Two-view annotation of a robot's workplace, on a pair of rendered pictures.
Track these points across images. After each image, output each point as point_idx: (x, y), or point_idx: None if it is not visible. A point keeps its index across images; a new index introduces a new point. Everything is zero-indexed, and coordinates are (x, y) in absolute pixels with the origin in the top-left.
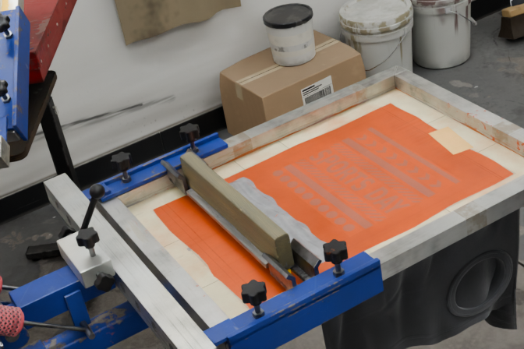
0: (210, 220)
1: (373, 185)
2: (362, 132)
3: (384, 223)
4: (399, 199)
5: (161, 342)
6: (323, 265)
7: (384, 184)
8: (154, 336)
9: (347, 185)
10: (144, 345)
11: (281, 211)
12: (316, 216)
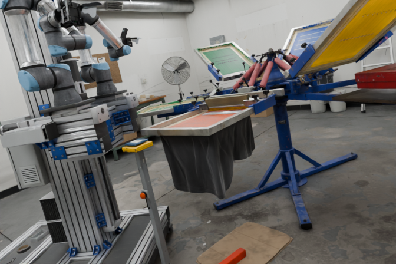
0: (238, 109)
1: (200, 121)
2: (211, 124)
3: (192, 119)
4: (190, 121)
5: (384, 262)
6: (203, 114)
7: (197, 121)
8: (392, 263)
9: (207, 119)
10: (389, 258)
11: (221, 113)
12: (211, 115)
